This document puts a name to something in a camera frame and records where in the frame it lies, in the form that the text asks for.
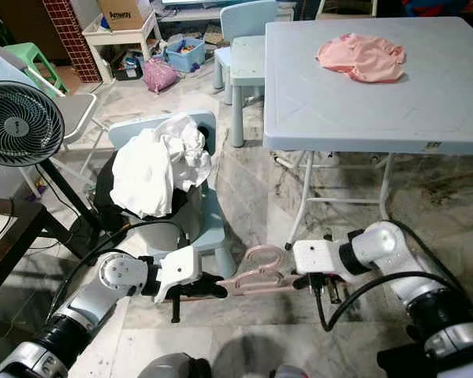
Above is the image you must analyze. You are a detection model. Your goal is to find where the grey laundry basket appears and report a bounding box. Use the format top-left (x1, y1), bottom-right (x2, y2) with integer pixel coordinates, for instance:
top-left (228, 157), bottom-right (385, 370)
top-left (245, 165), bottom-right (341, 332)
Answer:
top-left (134, 213), bottom-right (210, 257)

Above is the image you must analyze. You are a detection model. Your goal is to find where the pale pink plastic hanger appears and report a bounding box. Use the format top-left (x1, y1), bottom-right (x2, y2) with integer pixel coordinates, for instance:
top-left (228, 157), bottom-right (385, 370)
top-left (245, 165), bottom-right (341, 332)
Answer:
top-left (221, 244), bottom-right (304, 296)

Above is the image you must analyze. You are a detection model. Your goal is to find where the blue toy bin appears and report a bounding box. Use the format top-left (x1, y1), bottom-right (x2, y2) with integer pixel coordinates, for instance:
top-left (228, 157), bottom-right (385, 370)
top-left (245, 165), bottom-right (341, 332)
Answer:
top-left (164, 38), bottom-right (207, 74)

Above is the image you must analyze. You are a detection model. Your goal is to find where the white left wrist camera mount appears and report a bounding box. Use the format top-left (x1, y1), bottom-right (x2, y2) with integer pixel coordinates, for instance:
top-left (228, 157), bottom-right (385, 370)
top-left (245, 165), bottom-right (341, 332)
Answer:
top-left (154, 246), bottom-right (204, 304)

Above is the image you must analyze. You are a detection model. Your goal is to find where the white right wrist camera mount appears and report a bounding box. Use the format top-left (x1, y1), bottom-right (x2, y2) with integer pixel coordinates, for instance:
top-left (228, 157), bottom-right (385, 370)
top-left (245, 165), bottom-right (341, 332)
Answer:
top-left (292, 239), bottom-right (344, 276)

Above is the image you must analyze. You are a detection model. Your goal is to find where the grey robot left leg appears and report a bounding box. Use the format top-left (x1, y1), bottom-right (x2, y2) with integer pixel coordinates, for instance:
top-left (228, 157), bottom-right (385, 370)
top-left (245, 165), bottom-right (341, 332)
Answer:
top-left (140, 354), bottom-right (210, 378)

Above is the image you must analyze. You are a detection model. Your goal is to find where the black standing fan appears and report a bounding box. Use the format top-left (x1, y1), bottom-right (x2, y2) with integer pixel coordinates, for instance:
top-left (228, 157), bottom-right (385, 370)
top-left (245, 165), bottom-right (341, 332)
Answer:
top-left (0, 81), bottom-right (111, 237)

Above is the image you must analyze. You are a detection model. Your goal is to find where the grey folding chair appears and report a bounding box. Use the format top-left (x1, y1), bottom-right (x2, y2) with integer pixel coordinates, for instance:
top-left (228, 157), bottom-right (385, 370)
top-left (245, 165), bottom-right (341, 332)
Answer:
top-left (55, 93), bottom-right (103, 178)

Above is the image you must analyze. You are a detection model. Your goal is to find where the white shirt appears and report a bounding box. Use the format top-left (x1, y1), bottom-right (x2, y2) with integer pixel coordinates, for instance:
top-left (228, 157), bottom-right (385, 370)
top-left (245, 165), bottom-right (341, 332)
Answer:
top-left (110, 113), bottom-right (212, 220)

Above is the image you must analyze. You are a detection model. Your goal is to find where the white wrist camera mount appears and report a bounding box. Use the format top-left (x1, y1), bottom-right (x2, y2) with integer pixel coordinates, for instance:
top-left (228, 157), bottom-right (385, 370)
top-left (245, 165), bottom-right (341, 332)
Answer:
top-left (292, 239), bottom-right (344, 276)
top-left (154, 246), bottom-right (204, 304)

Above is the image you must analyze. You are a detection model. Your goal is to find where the black cloth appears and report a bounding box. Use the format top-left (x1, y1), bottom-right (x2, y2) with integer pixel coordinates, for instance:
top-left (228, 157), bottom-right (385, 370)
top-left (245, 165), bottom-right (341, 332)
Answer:
top-left (95, 154), bottom-right (135, 237)

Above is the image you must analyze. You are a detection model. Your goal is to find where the pink dotted bag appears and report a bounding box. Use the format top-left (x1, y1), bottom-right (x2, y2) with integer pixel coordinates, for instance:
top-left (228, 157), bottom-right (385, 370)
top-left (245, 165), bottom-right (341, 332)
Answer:
top-left (142, 57), bottom-right (181, 94)

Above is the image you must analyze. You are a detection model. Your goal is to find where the dark wooden table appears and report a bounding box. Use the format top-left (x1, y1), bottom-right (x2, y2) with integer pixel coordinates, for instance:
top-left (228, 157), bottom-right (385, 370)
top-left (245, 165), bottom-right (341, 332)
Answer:
top-left (0, 198), bottom-right (88, 308)

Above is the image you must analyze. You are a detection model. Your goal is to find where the red tiled pillar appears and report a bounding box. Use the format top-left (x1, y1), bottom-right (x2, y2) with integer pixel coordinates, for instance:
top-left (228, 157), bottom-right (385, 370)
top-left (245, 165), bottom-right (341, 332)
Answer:
top-left (41, 0), bottom-right (88, 83)

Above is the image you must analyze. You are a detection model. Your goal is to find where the pale blue plastic folding table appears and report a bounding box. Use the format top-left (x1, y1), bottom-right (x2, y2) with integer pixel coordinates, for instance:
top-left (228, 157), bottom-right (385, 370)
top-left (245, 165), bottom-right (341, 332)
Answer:
top-left (264, 17), bottom-right (473, 249)

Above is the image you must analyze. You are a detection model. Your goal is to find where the white side table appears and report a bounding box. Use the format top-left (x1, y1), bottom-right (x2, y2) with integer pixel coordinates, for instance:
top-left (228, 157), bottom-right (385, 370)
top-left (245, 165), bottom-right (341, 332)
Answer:
top-left (83, 12), bottom-right (160, 83)

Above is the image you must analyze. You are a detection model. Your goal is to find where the brown printed cardboard box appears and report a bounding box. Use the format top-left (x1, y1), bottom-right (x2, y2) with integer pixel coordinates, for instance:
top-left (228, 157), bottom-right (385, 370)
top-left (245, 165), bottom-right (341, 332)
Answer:
top-left (95, 0), bottom-right (151, 32)

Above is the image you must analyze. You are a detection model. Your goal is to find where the pink shirt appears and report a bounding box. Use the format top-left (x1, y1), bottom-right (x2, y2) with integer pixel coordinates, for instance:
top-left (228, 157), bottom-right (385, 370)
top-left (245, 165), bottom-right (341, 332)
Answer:
top-left (315, 33), bottom-right (407, 84)

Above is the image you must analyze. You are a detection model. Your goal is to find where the pale blue child chair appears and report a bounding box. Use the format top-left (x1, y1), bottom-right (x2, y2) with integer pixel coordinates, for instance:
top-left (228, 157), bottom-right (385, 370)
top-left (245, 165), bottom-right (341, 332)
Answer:
top-left (108, 110), bottom-right (241, 278)
top-left (213, 0), bottom-right (278, 91)

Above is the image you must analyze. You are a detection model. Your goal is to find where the green plastic stool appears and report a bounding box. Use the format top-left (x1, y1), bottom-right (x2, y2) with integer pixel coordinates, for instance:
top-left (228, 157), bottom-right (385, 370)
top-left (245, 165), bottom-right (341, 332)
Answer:
top-left (4, 43), bottom-right (68, 95)

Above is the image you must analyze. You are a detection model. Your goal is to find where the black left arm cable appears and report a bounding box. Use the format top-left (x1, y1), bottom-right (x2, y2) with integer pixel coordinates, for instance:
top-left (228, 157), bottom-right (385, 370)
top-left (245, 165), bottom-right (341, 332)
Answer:
top-left (51, 220), bottom-right (186, 316)

